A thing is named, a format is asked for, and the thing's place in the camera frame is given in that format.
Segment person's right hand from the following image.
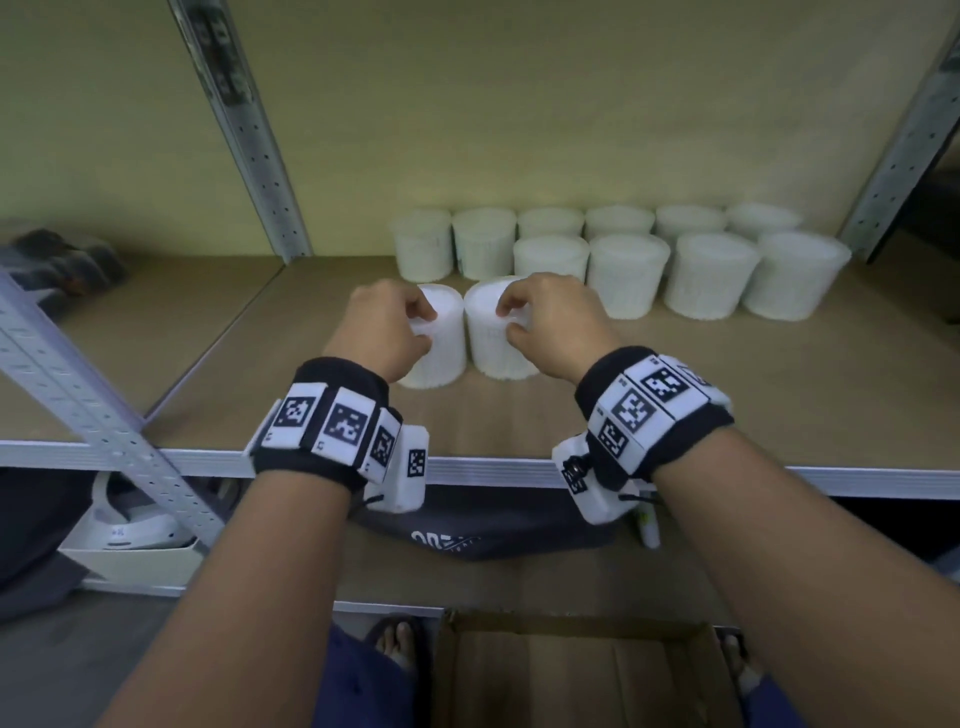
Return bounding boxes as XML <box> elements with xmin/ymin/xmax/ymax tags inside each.
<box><xmin>494</xmin><ymin>271</ymin><xmax>624</xmax><ymax>385</ymax></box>

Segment person's left hand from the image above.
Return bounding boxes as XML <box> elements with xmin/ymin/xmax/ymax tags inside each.
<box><xmin>322</xmin><ymin>278</ymin><xmax>438</xmax><ymax>384</ymax></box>

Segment cotton-swab tub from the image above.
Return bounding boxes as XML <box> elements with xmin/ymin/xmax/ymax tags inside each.
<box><xmin>463</xmin><ymin>275</ymin><xmax>541</xmax><ymax>380</ymax></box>
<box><xmin>397</xmin><ymin>283</ymin><xmax>468</xmax><ymax>390</ymax></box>

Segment group of white cotton-swab tubs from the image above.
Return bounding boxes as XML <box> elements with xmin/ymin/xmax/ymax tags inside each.
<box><xmin>389</xmin><ymin>200</ymin><xmax>853</xmax><ymax>322</ymax></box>

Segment grey metal shelf wooden boards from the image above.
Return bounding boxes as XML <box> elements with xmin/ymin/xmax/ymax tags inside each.
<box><xmin>0</xmin><ymin>0</ymin><xmax>960</xmax><ymax>620</ymax></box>

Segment brown cardboard box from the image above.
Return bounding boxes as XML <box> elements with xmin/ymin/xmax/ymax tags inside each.
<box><xmin>431</xmin><ymin>608</ymin><xmax>744</xmax><ymax>728</ymax></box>

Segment person's right forearm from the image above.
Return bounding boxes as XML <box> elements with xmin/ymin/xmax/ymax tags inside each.
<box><xmin>652</xmin><ymin>427</ymin><xmax>960</xmax><ymax>728</ymax></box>

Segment person's left forearm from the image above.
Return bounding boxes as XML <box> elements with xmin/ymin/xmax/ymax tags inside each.
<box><xmin>97</xmin><ymin>468</ymin><xmax>361</xmax><ymax>728</ymax></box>

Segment person's left foot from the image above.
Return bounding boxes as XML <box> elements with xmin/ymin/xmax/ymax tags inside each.
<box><xmin>374</xmin><ymin>620</ymin><xmax>418</xmax><ymax>676</ymax></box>

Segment person's left leg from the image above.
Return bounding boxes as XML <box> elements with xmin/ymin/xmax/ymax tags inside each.
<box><xmin>311</xmin><ymin>622</ymin><xmax>418</xmax><ymax>728</ymax></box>

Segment black left wristband with markers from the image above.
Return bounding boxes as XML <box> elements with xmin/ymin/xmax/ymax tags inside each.
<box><xmin>251</xmin><ymin>357</ymin><xmax>404</xmax><ymax>495</ymax></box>

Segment black wristband with markers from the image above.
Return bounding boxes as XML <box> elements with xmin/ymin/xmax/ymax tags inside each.
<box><xmin>575</xmin><ymin>344</ymin><xmax>736</xmax><ymax>493</ymax></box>
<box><xmin>251</xmin><ymin>357</ymin><xmax>404</xmax><ymax>495</ymax></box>

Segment black right wristband with markers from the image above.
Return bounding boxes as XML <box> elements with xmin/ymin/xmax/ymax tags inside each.
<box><xmin>575</xmin><ymin>344</ymin><xmax>736</xmax><ymax>493</ymax></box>

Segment dark grey printed bag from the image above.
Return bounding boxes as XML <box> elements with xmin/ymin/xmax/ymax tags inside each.
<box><xmin>352</xmin><ymin>483</ymin><xmax>624</xmax><ymax>562</ymax></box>

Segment black marker tag plate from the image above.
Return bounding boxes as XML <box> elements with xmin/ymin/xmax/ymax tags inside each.
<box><xmin>191</xmin><ymin>7</ymin><xmax>253</xmax><ymax>106</ymax></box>

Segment black left sandal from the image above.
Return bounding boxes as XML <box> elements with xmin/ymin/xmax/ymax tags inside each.
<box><xmin>363</xmin><ymin>614</ymin><xmax>433</xmax><ymax>728</ymax></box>

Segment black sandal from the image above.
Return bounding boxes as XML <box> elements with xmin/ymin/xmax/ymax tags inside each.
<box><xmin>363</xmin><ymin>614</ymin><xmax>433</xmax><ymax>728</ymax></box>
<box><xmin>712</xmin><ymin>626</ymin><xmax>755</xmax><ymax>676</ymax></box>

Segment white device in tray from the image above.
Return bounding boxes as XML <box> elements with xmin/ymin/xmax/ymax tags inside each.
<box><xmin>58</xmin><ymin>524</ymin><xmax>208</xmax><ymax>590</ymax></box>

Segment black right sandal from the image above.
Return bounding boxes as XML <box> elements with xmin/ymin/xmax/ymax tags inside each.
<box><xmin>712</xmin><ymin>626</ymin><xmax>755</xmax><ymax>676</ymax></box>

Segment dark cloth bag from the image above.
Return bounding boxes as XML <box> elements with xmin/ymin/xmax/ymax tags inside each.
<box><xmin>0</xmin><ymin>468</ymin><xmax>95</xmax><ymax>624</ymax></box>

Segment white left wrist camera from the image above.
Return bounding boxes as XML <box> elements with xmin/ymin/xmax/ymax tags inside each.
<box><xmin>363</xmin><ymin>425</ymin><xmax>430</xmax><ymax>515</ymax></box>

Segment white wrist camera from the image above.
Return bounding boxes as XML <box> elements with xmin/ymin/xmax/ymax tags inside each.
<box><xmin>552</xmin><ymin>433</ymin><xmax>661</xmax><ymax>526</ymax></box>
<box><xmin>363</xmin><ymin>425</ymin><xmax>430</xmax><ymax>515</ymax></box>

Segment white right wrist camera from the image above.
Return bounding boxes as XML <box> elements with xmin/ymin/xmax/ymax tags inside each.
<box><xmin>552</xmin><ymin>433</ymin><xmax>661</xmax><ymax>526</ymax></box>

